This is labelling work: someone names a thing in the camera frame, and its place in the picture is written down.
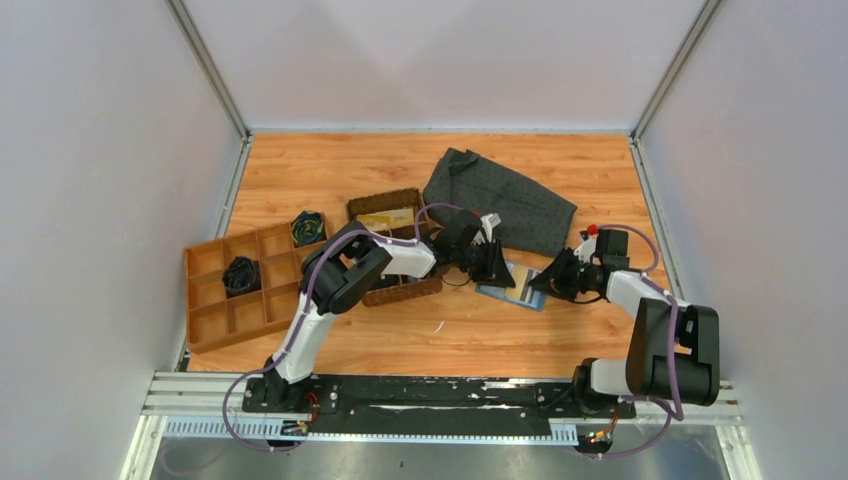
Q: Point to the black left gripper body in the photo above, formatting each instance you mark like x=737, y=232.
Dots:
x=461, y=257

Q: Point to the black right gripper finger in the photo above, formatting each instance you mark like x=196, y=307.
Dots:
x=571, y=300
x=561, y=277

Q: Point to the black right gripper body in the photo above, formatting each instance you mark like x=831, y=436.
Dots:
x=584, y=278

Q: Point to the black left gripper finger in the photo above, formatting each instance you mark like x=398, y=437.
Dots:
x=498, y=273
x=480, y=265

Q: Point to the teal leather card holder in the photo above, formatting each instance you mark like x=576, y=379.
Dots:
x=498, y=293

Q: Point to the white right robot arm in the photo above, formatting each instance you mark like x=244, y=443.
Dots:
x=674, y=349

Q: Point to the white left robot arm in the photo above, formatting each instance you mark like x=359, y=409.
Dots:
x=338, y=276

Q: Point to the dark grey dotted cloth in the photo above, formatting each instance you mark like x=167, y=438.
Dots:
x=533, y=218

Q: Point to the woven wicker basket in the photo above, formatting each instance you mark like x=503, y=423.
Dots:
x=410, y=273

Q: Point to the wooden compartment tray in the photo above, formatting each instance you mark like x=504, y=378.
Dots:
x=214, y=321

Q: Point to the black rolled tie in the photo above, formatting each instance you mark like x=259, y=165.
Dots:
x=241, y=277

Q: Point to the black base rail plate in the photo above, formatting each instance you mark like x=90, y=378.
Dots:
x=411, y=405

